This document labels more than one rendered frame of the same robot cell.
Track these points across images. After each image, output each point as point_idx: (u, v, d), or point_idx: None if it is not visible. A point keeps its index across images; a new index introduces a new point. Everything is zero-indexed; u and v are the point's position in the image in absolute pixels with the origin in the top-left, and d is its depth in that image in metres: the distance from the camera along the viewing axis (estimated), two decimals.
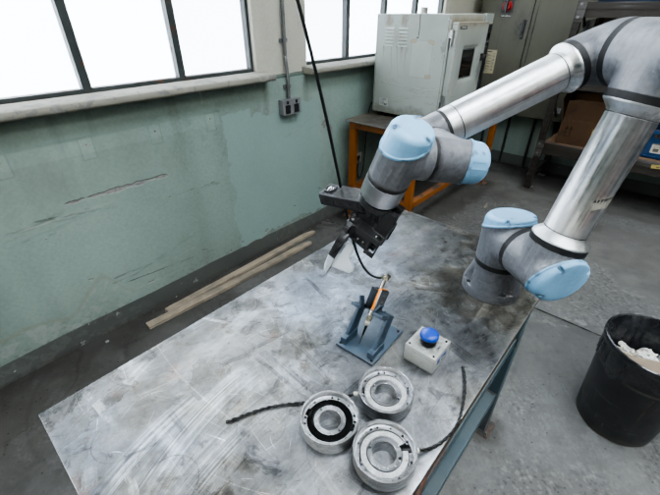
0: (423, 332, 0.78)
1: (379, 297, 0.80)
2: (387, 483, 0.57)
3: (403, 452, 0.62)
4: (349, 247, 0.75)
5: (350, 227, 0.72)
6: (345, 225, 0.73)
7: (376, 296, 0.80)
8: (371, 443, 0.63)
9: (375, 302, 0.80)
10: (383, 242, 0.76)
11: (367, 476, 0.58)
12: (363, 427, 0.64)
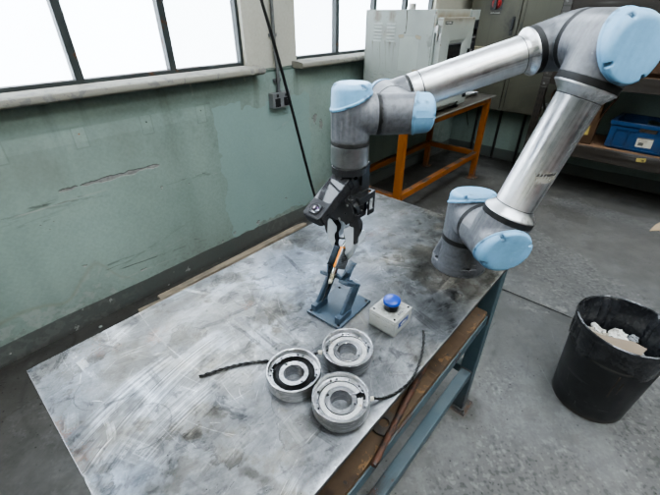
0: (386, 298, 0.84)
1: (340, 254, 0.82)
2: (340, 423, 0.62)
3: (357, 399, 0.67)
4: None
5: (357, 205, 0.76)
6: (355, 208, 0.75)
7: (338, 253, 0.83)
8: (330, 392, 0.69)
9: (337, 260, 0.82)
10: None
11: (322, 417, 0.63)
12: (323, 378, 0.70)
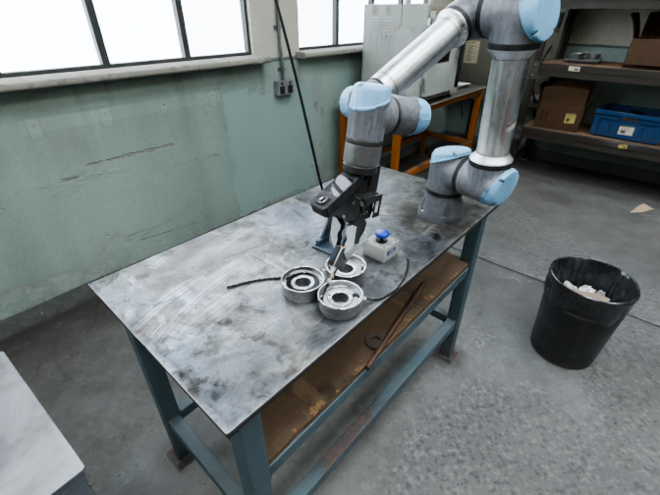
0: (377, 231, 1.03)
1: (339, 253, 0.82)
2: (340, 309, 0.81)
3: (354, 298, 0.86)
4: None
5: (363, 204, 0.77)
6: (360, 206, 0.76)
7: None
8: (331, 293, 0.87)
9: (336, 259, 0.83)
10: None
11: (326, 306, 0.82)
12: (326, 284, 0.89)
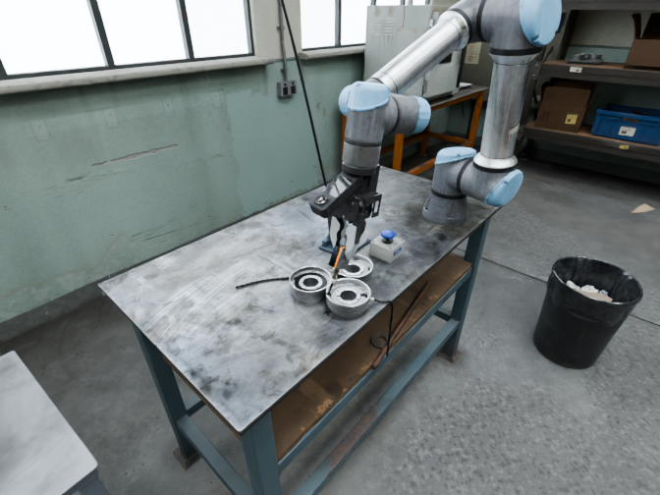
0: (383, 232, 1.04)
1: (340, 255, 0.82)
2: (343, 306, 0.83)
3: (361, 297, 0.87)
4: None
5: (363, 204, 0.77)
6: (359, 206, 0.76)
7: (338, 254, 0.83)
8: (341, 290, 0.89)
9: (337, 261, 0.83)
10: None
11: (331, 302, 0.84)
12: (338, 281, 0.91)
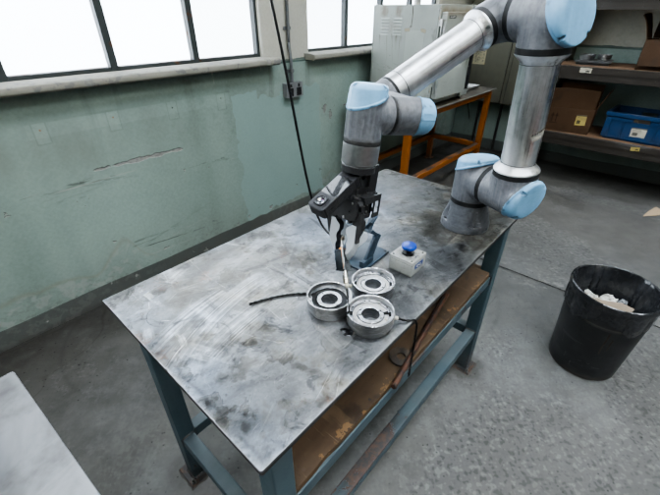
0: (404, 244, 0.98)
1: (343, 254, 0.82)
2: (366, 327, 0.77)
3: (385, 315, 0.82)
4: None
5: (362, 204, 0.77)
6: (359, 206, 0.76)
7: None
8: (362, 307, 0.84)
9: (342, 261, 0.82)
10: None
11: (354, 322, 0.79)
12: (358, 298, 0.85)
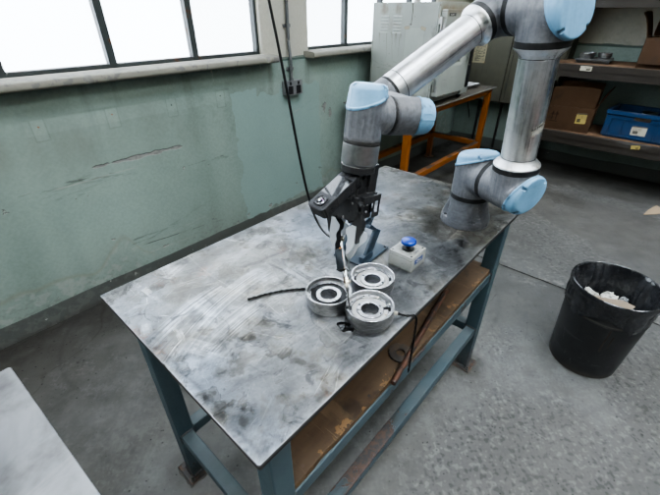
0: (404, 239, 0.98)
1: (343, 254, 0.82)
2: (366, 321, 0.77)
3: (384, 310, 0.81)
4: None
5: (362, 204, 0.77)
6: (359, 206, 0.76)
7: None
8: (361, 302, 0.83)
9: (343, 261, 0.82)
10: None
11: (353, 316, 0.78)
12: (357, 293, 0.85)
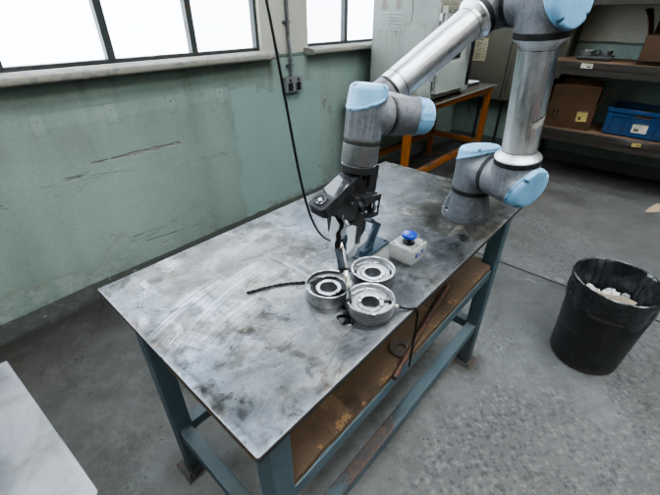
0: (404, 233, 0.97)
1: (344, 253, 0.82)
2: (366, 314, 0.76)
3: (385, 303, 0.80)
4: None
5: (362, 204, 0.77)
6: (359, 206, 0.76)
7: None
8: (361, 296, 0.82)
9: (344, 260, 0.82)
10: None
11: (353, 309, 0.77)
12: (358, 286, 0.84)
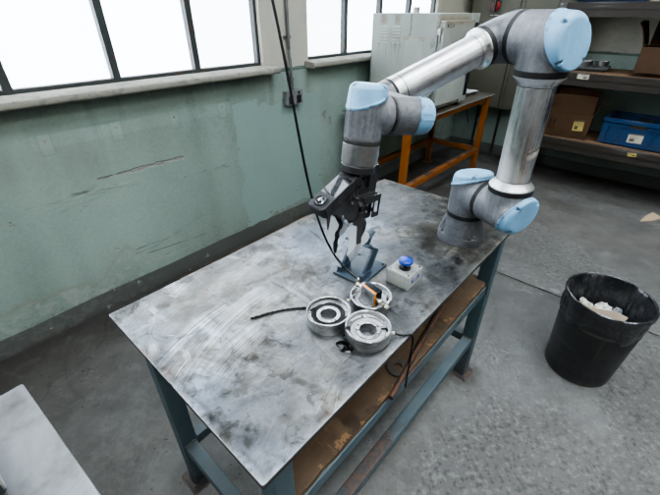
0: (401, 258, 1.01)
1: (364, 301, 0.93)
2: (364, 343, 0.80)
3: (381, 331, 0.85)
4: None
5: (362, 204, 0.77)
6: (359, 206, 0.76)
7: (366, 300, 0.93)
8: (359, 323, 0.87)
9: (369, 302, 0.92)
10: None
11: (351, 338, 0.82)
12: (357, 313, 0.88)
